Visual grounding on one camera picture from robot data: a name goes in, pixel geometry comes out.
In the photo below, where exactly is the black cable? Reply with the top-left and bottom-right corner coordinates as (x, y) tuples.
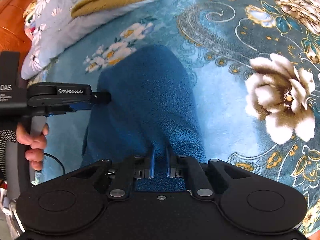
(43, 152), (66, 176)

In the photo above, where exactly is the light blue daisy quilt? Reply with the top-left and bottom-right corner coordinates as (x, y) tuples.
(21, 0), (225, 80)

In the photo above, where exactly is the orange wooden headboard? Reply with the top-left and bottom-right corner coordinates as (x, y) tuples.
(0, 0), (41, 53)

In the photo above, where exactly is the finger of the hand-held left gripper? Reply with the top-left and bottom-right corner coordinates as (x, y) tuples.
(70, 92), (112, 112)

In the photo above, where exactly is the pink green cartoon pillow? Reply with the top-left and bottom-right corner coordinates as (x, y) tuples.
(23, 2), (38, 41)

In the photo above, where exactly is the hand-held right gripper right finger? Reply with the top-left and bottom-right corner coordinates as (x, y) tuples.
(165, 146), (250, 201)

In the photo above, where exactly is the blue fleece garment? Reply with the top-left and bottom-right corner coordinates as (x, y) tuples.
(80, 45), (207, 193)

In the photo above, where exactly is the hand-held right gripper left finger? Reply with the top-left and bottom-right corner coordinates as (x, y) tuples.
(67, 147), (157, 201)

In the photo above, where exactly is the person's left hand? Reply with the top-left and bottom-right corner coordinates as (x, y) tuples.
(16, 124), (49, 172)

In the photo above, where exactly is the teal floral blanket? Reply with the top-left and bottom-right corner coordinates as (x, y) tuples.
(27, 0), (320, 235)

